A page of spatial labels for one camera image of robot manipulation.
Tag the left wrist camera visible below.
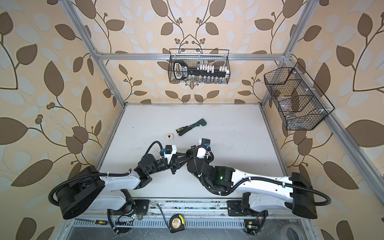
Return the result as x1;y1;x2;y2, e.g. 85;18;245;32
160;145;177;164

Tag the green rivet gun tool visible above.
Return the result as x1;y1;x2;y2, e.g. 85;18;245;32
176;119;207;136

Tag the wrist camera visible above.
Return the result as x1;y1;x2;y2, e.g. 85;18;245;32
160;145;177;164
197;138;213;161

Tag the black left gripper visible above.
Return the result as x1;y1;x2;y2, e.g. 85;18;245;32
147;152;190;177

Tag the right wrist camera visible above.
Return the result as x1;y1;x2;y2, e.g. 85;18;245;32
197;138;213;161

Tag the grey tape roll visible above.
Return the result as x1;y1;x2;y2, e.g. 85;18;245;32
280;224;306;240

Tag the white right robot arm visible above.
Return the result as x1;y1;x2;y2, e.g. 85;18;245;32
187;145;332;219

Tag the black wire basket right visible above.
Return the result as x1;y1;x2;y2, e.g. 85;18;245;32
264;63;335;131

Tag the black wire basket back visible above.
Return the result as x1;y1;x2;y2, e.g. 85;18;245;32
168;48;231;85

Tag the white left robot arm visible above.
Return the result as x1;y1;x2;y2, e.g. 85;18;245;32
48;145;194;220

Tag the black socket set holder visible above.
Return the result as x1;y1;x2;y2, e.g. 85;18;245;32
171;60;231;81

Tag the black wire basket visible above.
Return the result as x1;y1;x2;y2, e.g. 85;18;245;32
264;63;335;131
168;48;231;85

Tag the yellow black tape measure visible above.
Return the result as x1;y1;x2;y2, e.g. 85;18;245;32
169;214;186;234

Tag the aluminium frame post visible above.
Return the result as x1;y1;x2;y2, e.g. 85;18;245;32
260;0;319;109

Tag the beige earbud charging case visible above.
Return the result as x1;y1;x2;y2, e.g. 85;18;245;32
166;134;174;140

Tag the yellow handled screwdriver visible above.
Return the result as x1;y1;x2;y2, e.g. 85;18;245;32
81;219;108;226

